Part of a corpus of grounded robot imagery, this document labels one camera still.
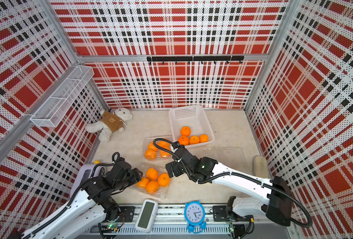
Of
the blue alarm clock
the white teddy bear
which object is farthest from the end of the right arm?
the white teddy bear

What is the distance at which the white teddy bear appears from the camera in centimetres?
100

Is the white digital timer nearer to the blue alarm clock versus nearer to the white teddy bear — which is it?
the blue alarm clock
